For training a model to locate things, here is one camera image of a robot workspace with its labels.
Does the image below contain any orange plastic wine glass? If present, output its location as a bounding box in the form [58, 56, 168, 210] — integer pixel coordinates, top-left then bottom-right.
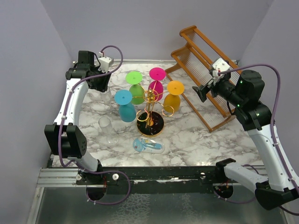
[163, 80, 185, 113]

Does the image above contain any clear champagne flute back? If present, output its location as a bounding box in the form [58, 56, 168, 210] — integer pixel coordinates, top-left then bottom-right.
[101, 87, 113, 113]

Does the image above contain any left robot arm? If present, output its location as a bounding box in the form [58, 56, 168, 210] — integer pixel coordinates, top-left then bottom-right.
[44, 50, 114, 184]

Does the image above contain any clear champagne flute front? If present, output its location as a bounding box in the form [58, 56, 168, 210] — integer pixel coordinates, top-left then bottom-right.
[98, 117, 119, 145]

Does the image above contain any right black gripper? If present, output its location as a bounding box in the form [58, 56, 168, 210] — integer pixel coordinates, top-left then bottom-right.
[193, 73, 245, 107]

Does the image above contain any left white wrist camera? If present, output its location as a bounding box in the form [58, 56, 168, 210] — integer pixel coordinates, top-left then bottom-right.
[98, 56, 114, 73]

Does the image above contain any wooden dish rack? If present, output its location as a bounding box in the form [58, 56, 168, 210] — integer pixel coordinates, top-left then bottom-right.
[165, 26, 238, 133]

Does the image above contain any gold wire wine glass rack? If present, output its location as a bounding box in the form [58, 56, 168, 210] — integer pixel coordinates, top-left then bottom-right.
[132, 89, 175, 137]

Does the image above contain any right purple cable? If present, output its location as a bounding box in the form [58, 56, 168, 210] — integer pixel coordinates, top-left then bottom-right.
[217, 63, 299, 215]

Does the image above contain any black mounting base rail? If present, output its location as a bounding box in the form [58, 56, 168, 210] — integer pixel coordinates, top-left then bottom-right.
[76, 166, 227, 195]

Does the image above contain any pink plastic wine glass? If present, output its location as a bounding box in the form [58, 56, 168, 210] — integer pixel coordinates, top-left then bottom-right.
[148, 67, 166, 101]

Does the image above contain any blue plastic wine glass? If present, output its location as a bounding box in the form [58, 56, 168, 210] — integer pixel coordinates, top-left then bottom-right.
[114, 90, 136, 123]

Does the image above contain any clear champagne flute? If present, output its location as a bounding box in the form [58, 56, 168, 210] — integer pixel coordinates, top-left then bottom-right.
[98, 117, 119, 145]
[101, 87, 113, 113]

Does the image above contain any green plastic wine glass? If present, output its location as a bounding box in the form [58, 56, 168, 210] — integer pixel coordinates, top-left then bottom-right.
[126, 71, 145, 105]

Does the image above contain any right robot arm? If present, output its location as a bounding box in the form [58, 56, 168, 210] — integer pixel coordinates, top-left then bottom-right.
[193, 70, 299, 210]

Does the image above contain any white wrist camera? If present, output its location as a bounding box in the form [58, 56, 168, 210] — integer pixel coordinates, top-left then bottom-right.
[98, 56, 114, 73]
[209, 58, 231, 85]

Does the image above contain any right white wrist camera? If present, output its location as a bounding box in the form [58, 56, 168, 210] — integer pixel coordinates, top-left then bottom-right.
[209, 58, 231, 85]

